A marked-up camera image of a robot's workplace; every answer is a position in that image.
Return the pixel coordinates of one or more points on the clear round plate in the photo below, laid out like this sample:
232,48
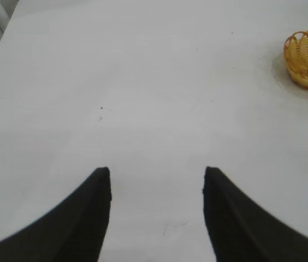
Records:
279,72

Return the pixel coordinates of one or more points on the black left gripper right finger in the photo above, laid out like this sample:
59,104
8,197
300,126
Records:
247,232

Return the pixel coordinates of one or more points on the yellow woven plastic basket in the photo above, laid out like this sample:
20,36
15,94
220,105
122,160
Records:
307,57

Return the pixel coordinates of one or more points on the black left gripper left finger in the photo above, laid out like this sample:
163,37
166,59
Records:
61,234

